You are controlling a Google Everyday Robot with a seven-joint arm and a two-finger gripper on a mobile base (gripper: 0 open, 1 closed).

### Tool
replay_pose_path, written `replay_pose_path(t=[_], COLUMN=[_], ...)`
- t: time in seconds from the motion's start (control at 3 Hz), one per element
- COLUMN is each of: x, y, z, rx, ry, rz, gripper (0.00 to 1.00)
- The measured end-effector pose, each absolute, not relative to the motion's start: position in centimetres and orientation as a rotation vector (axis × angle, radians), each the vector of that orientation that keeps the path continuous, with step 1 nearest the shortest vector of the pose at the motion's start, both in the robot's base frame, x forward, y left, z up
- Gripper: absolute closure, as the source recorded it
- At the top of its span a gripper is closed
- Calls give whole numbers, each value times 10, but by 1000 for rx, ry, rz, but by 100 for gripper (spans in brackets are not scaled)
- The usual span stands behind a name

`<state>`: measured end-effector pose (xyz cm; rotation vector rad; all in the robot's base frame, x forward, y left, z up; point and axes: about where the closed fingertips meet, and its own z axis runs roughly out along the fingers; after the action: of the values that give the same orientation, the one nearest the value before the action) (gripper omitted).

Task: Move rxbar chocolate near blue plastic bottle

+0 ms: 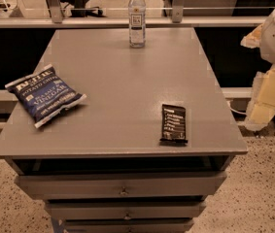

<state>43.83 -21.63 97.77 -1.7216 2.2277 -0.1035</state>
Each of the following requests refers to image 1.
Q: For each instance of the metal railing frame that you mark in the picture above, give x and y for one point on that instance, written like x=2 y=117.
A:
x=48 y=14

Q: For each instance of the black rxbar chocolate bar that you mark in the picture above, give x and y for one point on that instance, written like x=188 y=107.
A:
x=174 y=126

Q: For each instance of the blue potato chips bag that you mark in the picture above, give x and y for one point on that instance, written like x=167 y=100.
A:
x=44 y=94

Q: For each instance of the grey bottom drawer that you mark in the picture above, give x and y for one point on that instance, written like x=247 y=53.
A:
x=162 y=225

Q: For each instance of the grey drawer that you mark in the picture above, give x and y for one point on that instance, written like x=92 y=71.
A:
x=126 y=210
x=131 y=185
x=162 y=225

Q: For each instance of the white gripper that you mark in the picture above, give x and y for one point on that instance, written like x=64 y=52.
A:
x=262 y=105

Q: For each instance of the grey top drawer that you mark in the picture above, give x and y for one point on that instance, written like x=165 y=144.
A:
x=131 y=185

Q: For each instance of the grey middle drawer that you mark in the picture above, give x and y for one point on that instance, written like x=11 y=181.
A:
x=126 y=210

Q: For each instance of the clear plastic water bottle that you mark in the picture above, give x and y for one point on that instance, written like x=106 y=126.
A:
x=137 y=24

